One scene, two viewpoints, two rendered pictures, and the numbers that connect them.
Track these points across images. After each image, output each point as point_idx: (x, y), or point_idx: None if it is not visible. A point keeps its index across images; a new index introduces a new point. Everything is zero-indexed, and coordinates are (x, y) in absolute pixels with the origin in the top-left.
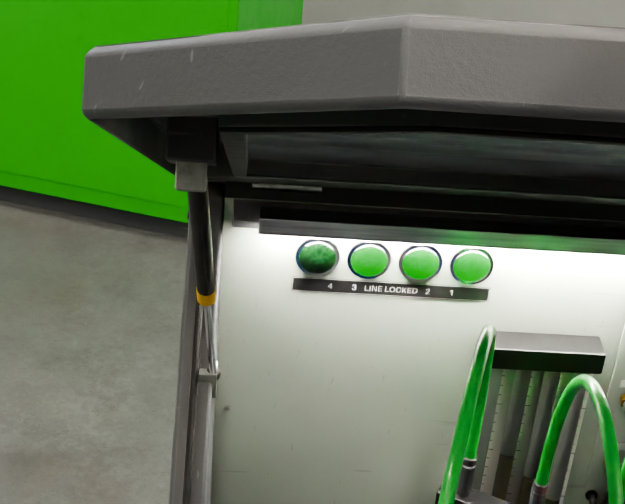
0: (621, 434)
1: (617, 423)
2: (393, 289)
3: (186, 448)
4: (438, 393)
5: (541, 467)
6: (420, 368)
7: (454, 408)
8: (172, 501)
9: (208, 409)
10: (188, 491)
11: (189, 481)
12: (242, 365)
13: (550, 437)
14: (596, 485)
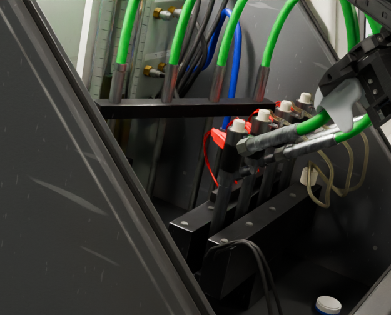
0: (152, 45)
1: (151, 35)
2: None
3: (47, 40)
4: (64, 29)
5: (177, 48)
6: (55, 4)
7: (72, 42)
8: (67, 93)
9: (37, 3)
10: (75, 79)
11: (70, 69)
12: None
13: (186, 16)
14: (139, 95)
